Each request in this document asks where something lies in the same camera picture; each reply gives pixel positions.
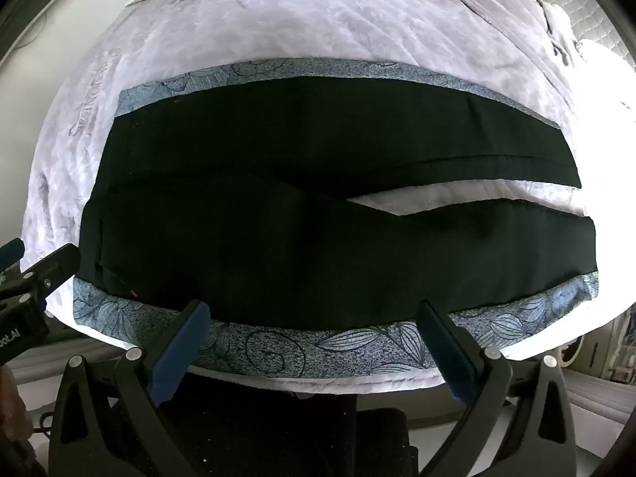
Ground black and blue patterned pants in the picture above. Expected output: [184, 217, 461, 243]
[72, 56, 601, 376]

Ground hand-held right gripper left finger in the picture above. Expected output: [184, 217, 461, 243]
[47, 299, 212, 477]

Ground grey duvet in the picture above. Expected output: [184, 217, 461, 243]
[430, 0, 584, 112]

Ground lavender quilted bedspread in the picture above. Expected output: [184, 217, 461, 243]
[20, 0, 636, 394]

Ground white quilted headboard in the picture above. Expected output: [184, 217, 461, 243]
[535, 0, 636, 63]

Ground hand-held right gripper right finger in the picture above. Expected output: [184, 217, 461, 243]
[416, 299, 580, 477]

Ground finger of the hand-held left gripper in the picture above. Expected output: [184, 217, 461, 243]
[22, 243, 81, 309]
[0, 238, 26, 272]

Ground dark wall panel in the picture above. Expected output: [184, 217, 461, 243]
[0, 0, 71, 58]

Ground white furniture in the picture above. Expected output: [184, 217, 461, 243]
[555, 302, 636, 387]

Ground person's left forearm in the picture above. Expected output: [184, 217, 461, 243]
[0, 364, 25, 460]

